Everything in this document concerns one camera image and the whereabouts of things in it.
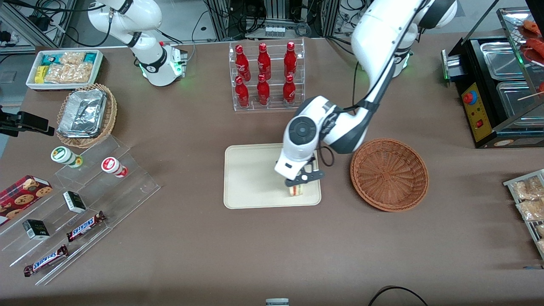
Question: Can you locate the black food warmer machine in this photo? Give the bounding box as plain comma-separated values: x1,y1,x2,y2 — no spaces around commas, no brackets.
441,6,544,149

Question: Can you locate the small clear cracker bag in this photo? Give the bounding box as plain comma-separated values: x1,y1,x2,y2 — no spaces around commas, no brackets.
59,52,85,65

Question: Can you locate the black cable loop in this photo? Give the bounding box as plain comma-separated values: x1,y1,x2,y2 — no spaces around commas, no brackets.
368,286,430,306

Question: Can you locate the large clear cracker bag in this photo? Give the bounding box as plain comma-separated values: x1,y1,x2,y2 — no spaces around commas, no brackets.
45,63,93,84

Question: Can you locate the white rectangular snack bin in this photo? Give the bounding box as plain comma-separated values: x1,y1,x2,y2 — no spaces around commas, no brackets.
25,49,104,91

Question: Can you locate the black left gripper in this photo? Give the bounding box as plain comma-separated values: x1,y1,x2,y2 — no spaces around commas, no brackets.
290,156,318,190

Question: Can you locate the red cola bottle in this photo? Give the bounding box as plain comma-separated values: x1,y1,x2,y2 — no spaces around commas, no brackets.
235,45,251,82
258,42,272,81
235,76,250,108
283,74,296,105
257,74,270,106
284,41,298,79

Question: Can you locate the tray of packaged snacks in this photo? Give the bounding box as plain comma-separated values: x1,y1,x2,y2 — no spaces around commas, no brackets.
503,169,544,260

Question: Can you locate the beige plastic tray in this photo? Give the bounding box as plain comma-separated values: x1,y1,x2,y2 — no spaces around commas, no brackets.
224,142,322,210

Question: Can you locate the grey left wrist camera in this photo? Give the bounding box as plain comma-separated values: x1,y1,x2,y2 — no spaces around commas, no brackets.
284,169,326,188

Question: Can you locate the red lid cup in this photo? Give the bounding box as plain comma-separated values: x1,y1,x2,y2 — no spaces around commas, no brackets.
101,157,128,178

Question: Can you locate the small black carton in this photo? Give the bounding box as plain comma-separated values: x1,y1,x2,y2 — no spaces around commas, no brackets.
23,219,50,241
63,191,87,213

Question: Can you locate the steel warmer pan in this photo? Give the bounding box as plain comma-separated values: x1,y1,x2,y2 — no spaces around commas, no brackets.
480,41,527,81
496,81,544,120

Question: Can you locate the aluminium foil container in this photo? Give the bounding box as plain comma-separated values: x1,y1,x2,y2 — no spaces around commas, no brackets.
58,89,107,139

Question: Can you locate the Snickers chocolate bar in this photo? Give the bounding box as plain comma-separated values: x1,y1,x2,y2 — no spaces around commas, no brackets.
23,245,69,277
66,211,107,243

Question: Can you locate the oval light wicker basket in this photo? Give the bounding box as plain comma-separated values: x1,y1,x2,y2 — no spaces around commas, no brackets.
56,83,118,149

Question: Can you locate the red cookie box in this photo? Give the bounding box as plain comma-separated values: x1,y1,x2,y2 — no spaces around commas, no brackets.
0,175,53,226

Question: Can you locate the clear acrylic stepped stand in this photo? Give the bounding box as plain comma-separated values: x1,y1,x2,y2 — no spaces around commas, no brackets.
0,135,161,286

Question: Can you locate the clear acrylic bottle rack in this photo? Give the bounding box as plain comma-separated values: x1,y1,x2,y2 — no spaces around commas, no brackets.
229,37,306,112

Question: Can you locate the round brown wicker basket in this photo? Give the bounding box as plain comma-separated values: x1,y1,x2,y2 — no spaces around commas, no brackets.
350,138,429,212

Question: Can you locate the aluminium frame shelf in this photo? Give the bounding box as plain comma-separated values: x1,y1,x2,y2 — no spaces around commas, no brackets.
0,0,77,54

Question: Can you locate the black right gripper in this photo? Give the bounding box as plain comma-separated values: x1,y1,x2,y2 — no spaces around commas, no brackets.
0,106,56,137

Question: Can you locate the green lid cup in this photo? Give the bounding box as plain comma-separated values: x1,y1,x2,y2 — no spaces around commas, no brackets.
51,146,83,168

